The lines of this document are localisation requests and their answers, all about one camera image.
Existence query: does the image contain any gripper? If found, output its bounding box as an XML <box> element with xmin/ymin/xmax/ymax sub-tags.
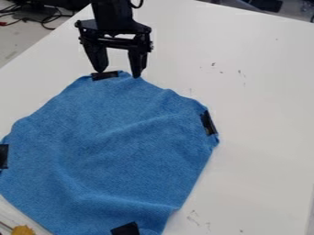
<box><xmin>73</xmin><ymin>18</ymin><xmax>156</xmax><ymax>79</ymax></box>

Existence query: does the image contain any blue cloth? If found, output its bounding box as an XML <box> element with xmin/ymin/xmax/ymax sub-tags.
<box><xmin>0</xmin><ymin>70</ymin><xmax>221</xmax><ymax>235</ymax></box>

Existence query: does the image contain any yellow toy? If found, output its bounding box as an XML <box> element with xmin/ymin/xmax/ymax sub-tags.
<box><xmin>9</xmin><ymin>225</ymin><xmax>38</xmax><ymax>235</ymax></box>

